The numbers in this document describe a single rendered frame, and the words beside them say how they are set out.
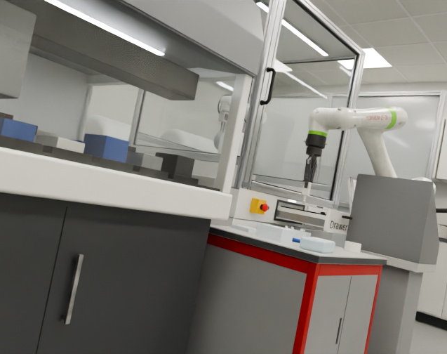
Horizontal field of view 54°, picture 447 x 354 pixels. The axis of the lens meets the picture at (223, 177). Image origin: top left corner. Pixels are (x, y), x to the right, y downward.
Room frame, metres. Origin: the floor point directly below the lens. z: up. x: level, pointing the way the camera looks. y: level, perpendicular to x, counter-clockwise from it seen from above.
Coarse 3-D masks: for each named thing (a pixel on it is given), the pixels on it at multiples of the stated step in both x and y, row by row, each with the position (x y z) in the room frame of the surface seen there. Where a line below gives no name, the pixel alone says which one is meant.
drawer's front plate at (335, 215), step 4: (328, 212) 2.10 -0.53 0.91; (332, 212) 2.12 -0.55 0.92; (336, 212) 2.15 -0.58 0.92; (340, 212) 2.18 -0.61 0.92; (344, 212) 2.21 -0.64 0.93; (328, 216) 2.10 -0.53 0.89; (332, 216) 2.12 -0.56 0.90; (336, 216) 2.15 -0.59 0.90; (340, 216) 2.19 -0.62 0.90; (328, 220) 2.10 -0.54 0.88; (332, 220) 2.13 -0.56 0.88; (336, 220) 2.16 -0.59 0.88; (340, 220) 2.19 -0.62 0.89; (344, 220) 2.22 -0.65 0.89; (348, 220) 2.26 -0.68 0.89; (324, 224) 2.11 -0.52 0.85; (328, 224) 2.11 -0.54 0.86; (332, 224) 2.13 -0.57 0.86; (336, 224) 2.16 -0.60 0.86; (340, 224) 2.20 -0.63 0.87; (344, 224) 2.23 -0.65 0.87; (348, 224) 2.26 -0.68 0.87; (324, 228) 2.11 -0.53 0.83; (328, 228) 2.11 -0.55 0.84; (332, 228) 2.14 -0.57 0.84; (340, 228) 2.20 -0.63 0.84; (344, 228) 2.23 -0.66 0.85; (336, 232) 2.18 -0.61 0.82; (340, 232) 2.21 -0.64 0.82; (344, 232) 2.24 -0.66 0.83
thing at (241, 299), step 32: (224, 256) 1.76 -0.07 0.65; (256, 256) 1.66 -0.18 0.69; (288, 256) 1.56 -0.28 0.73; (320, 256) 1.48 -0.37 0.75; (352, 256) 1.68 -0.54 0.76; (224, 288) 1.74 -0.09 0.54; (256, 288) 1.64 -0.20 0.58; (288, 288) 1.55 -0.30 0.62; (320, 288) 1.54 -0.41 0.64; (352, 288) 1.74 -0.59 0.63; (192, 320) 1.83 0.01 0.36; (224, 320) 1.72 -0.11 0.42; (256, 320) 1.62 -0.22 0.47; (288, 320) 1.53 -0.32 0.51; (320, 320) 1.57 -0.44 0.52; (352, 320) 1.78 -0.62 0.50; (192, 352) 1.81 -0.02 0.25; (224, 352) 1.70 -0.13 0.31; (256, 352) 1.61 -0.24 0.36; (288, 352) 1.52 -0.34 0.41; (320, 352) 1.60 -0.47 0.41; (352, 352) 1.82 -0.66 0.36
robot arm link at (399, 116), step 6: (390, 108) 2.17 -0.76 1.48; (396, 108) 2.20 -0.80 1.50; (402, 108) 2.23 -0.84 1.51; (396, 114) 2.17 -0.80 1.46; (402, 114) 2.20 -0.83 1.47; (396, 120) 2.17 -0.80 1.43; (402, 120) 2.20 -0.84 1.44; (390, 126) 2.18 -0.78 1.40; (396, 126) 2.21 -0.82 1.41; (402, 126) 2.24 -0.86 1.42
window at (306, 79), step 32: (288, 0) 2.16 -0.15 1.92; (288, 32) 2.20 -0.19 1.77; (320, 32) 2.42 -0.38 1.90; (288, 64) 2.24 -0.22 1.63; (320, 64) 2.46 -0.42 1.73; (352, 64) 2.74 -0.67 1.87; (288, 96) 2.28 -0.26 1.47; (320, 96) 2.51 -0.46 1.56; (288, 128) 2.32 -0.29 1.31; (256, 160) 2.15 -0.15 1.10; (288, 160) 2.36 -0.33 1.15; (320, 160) 2.61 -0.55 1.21; (320, 192) 2.66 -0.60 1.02
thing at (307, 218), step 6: (282, 210) 2.30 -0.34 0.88; (288, 210) 2.27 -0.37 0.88; (294, 210) 2.25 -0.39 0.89; (276, 216) 2.31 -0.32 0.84; (282, 216) 2.29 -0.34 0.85; (288, 216) 2.26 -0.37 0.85; (294, 216) 2.24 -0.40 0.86; (300, 216) 2.22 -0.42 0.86; (306, 216) 2.20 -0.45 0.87; (312, 216) 2.18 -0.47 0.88; (318, 216) 2.16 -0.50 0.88; (324, 216) 2.13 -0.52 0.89; (300, 222) 2.22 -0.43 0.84; (306, 222) 2.19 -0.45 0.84; (312, 222) 2.17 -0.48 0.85; (318, 222) 2.15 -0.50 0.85; (324, 222) 2.13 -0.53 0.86
